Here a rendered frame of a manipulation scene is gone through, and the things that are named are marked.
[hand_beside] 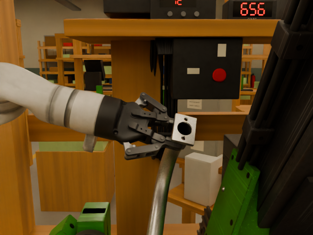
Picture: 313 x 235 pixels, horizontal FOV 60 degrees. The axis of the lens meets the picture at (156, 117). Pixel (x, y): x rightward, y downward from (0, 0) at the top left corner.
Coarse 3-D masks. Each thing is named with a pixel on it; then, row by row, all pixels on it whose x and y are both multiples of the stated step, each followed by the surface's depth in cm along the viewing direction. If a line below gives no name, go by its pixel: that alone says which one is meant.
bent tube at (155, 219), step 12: (180, 120) 48; (192, 120) 48; (180, 132) 51; (192, 132) 47; (192, 144) 46; (168, 156) 53; (168, 168) 55; (156, 180) 55; (168, 180) 55; (156, 192) 54; (168, 192) 55; (156, 204) 52; (156, 216) 51; (156, 228) 49
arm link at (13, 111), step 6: (12, 102) 45; (0, 108) 45; (6, 108) 46; (12, 108) 46; (18, 108) 47; (24, 108) 49; (0, 114) 47; (6, 114) 47; (12, 114) 48; (18, 114) 48; (0, 120) 47; (6, 120) 47; (12, 120) 49
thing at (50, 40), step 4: (44, 36) 1013; (48, 36) 1012; (52, 36) 1012; (44, 40) 1016; (48, 40) 1015; (52, 40) 1015; (64, 40) 1014; (68, 40) 1013; (72, 40) 1013; (48, 44) 1018; (52, 44) 1018; (48, 52) 1024; (52, 52) 1023; (64, 52) 1022; (68, 52) 1022; (72, 52) 1021; (48, 56) 1027; (52, 56) 1026; (56, 56) 1026
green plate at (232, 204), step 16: (224, 176) 55; (240, 176) 48; (256, 176) 43; (224, 192) 53; (240, 192) 46; (256, 192) 45; (224, 208) 51; (240, 208) 45; (256, 208) 46; (208, 224) 57; (224, 224) 49; (240, 224) 45; (256, 224) 46
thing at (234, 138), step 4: (224, 136) 77; (228, 136) 75; (232, 136) 75; (236, 136) 75; (240, 136) 75; (224, 140) 77; (228, 140) 73; (232, 140) 71; (236, 140) 71; (224, 144) 77; (228, 144) 73; (232, 144) 69; (236, 144) 68; (224, 148) 77; (228, 148) 73; (232, 148) 69; (236, 148) 66; (224, 152) 77; (228, 152) 73; (224, 156) 76; (228, 156) 73; (224, 160) 76; (228, 160) 72; (224, 164) 76; (224, 168) 76; (224, 172) 76
